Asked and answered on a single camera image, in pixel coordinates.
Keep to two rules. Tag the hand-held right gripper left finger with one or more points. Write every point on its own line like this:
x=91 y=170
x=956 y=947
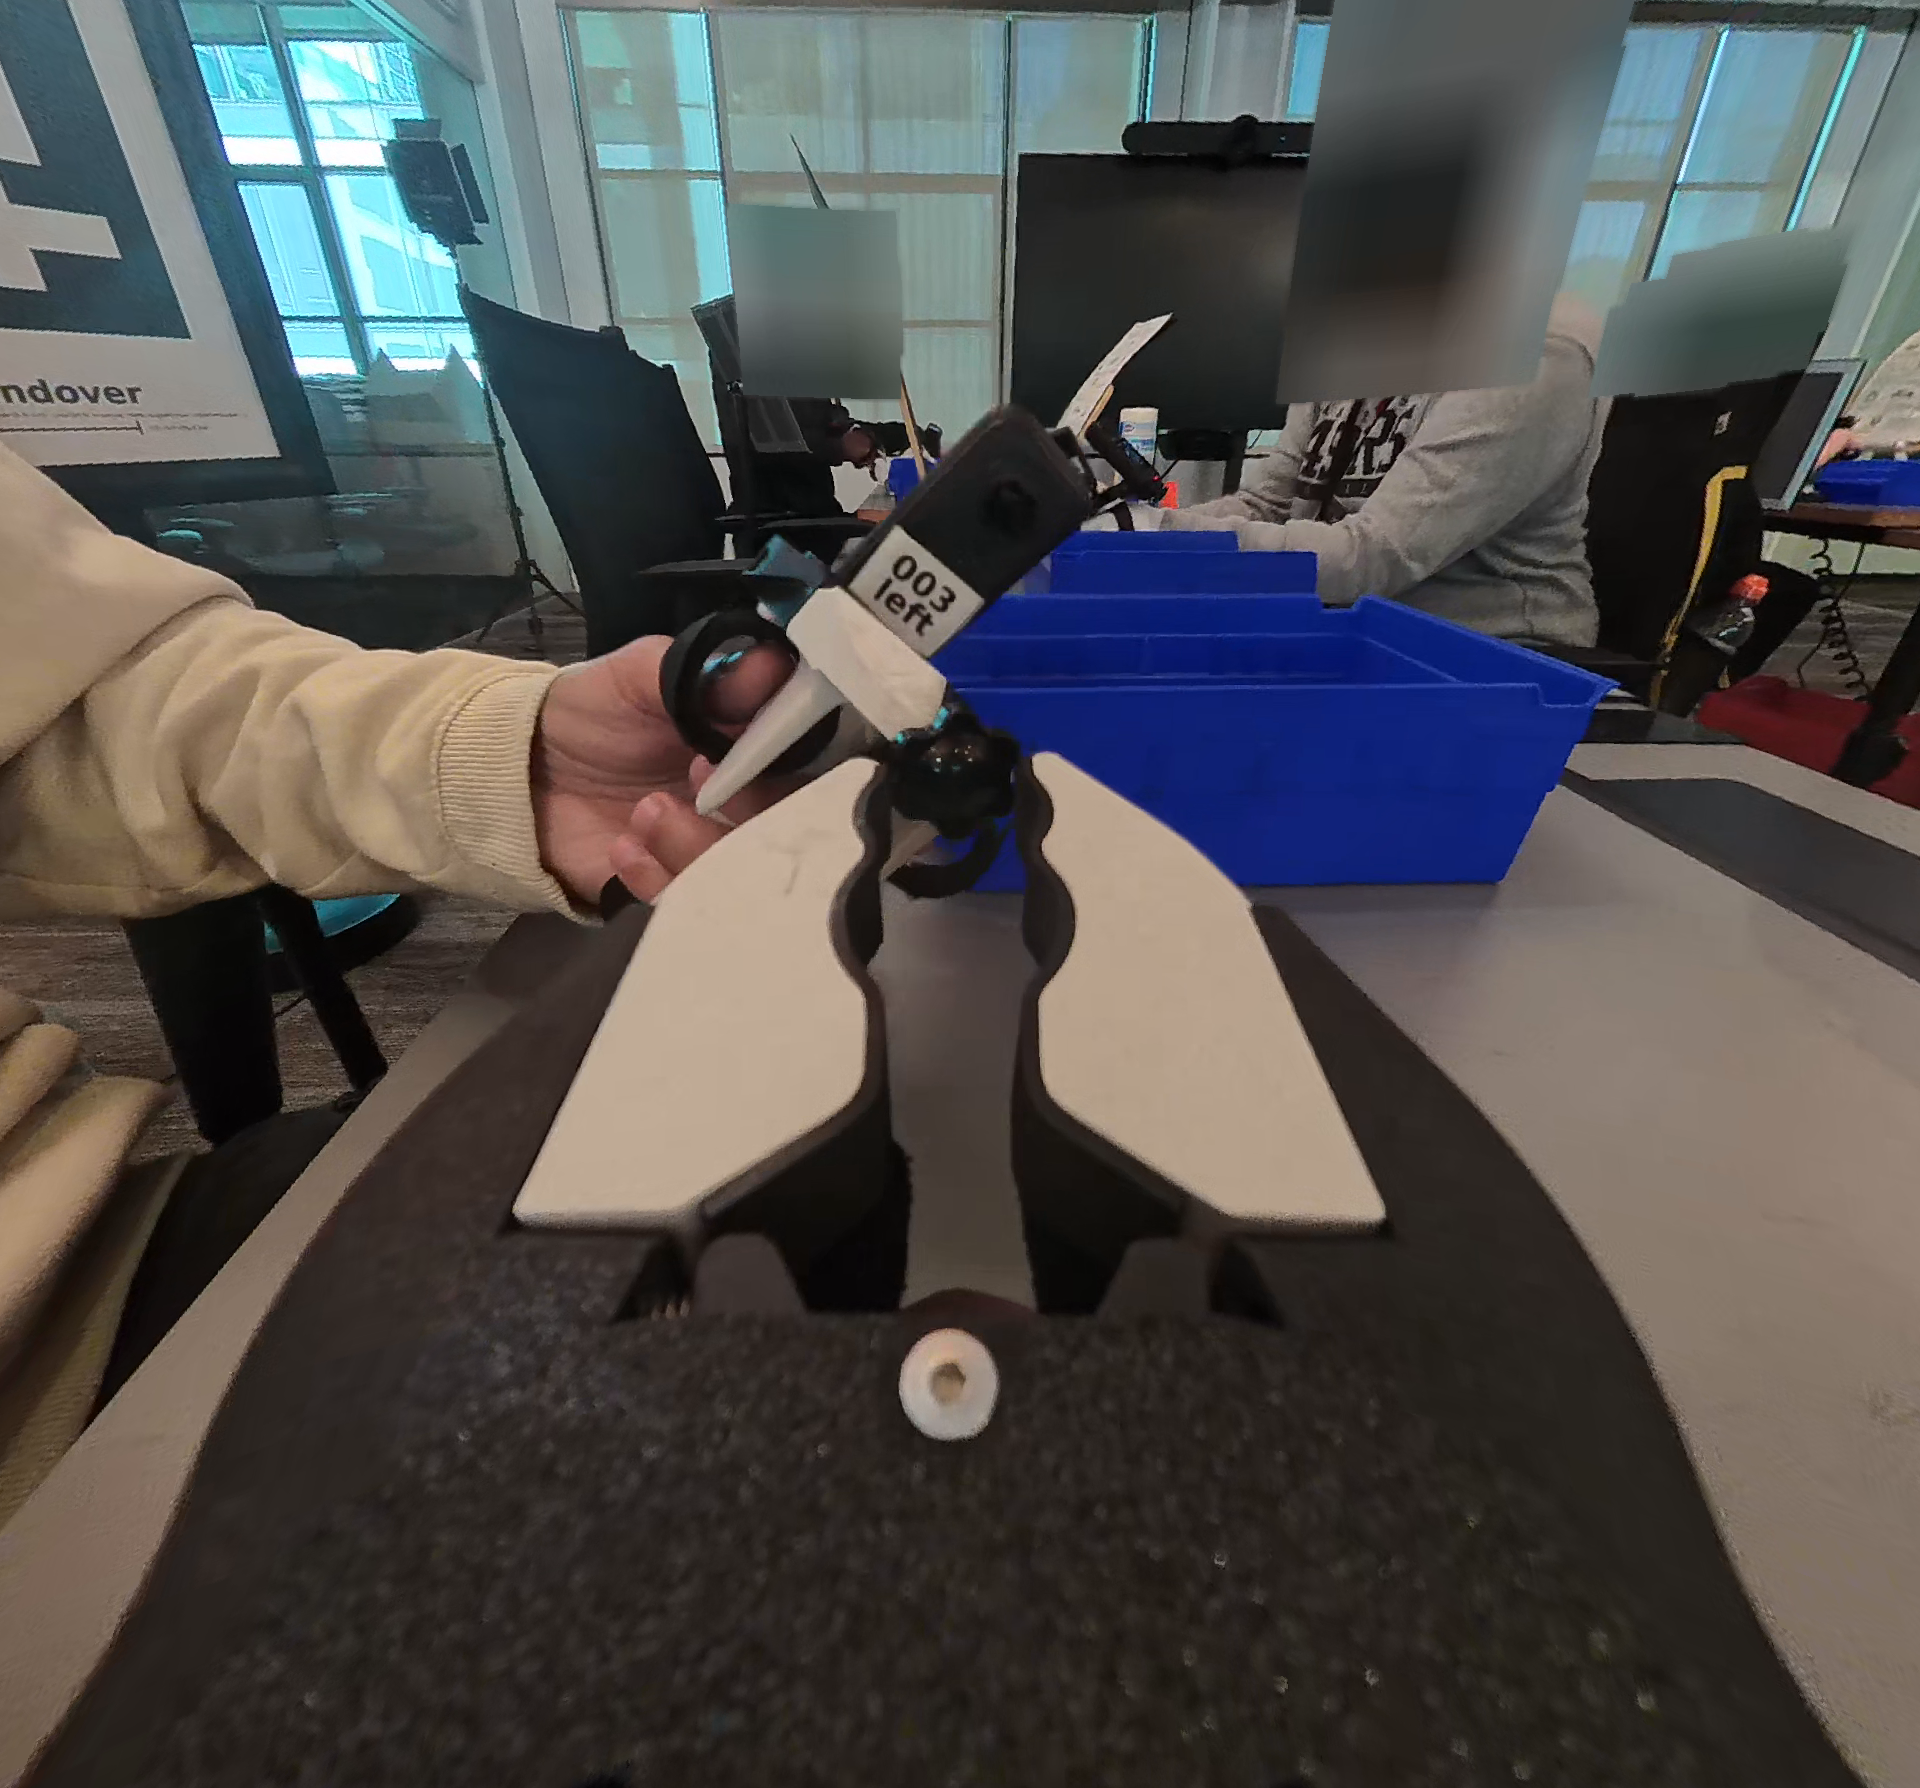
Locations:
x=720 y=1053

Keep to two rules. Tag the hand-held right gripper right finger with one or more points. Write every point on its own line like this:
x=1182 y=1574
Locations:
x=1200 y=1053

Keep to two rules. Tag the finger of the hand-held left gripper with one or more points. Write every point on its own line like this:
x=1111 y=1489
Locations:
x=877 y=671

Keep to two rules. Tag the black knob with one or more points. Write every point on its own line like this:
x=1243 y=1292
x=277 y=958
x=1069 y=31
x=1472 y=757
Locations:
x=960 y=782

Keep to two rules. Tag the grey desk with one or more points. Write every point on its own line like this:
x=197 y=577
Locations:
x=1575 y=1070

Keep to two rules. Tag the person's left hand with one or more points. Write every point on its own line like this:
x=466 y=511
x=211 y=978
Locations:
x=598 y=770

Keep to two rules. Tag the white wipes canister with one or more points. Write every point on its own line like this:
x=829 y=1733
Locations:
x=1140 y=445

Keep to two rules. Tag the white paper strip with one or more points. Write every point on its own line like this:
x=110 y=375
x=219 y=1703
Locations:
x=1108 y=371

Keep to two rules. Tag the black monitor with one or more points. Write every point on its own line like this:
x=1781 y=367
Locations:
x=1154 y=290

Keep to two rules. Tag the black office chair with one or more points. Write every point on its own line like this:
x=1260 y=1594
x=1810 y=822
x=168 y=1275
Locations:
x=598 y=467

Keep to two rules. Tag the black teal stool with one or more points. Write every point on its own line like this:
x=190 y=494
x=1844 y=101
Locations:
x=211 y=994

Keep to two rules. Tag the black light panel stand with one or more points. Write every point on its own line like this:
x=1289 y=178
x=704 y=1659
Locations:
x=432 y=176

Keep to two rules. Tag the red bag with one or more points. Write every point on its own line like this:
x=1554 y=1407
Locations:
x=1785 y=723

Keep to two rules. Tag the black jacket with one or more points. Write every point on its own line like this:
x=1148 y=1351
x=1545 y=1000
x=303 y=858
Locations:
x=1681 y=544

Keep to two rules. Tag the bottle with red cap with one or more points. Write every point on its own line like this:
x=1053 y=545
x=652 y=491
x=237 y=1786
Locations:
x=1740 y=618

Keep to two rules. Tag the grey laptop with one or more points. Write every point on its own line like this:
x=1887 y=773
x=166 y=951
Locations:
x=1808 y=429

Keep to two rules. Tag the framed tag poster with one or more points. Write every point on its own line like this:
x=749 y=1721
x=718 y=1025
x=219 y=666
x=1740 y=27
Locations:
x=90 y=168

